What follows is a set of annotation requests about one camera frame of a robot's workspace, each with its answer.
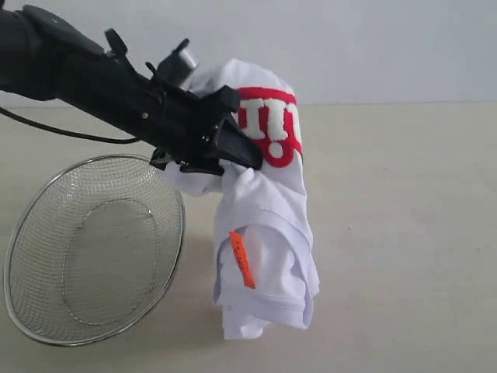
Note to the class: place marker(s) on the white t-shirt red logo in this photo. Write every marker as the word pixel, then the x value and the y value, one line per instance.
pixel 265 269

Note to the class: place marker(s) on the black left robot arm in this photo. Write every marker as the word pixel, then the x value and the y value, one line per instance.
pixel 43 57

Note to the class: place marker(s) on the metal wire mesh basket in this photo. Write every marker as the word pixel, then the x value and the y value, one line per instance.
pixel 94 251

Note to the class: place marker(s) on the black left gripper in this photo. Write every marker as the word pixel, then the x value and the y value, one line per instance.
pixel 192 131

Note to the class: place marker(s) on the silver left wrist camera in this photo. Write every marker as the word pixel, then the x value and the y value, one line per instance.
pixel 176 68

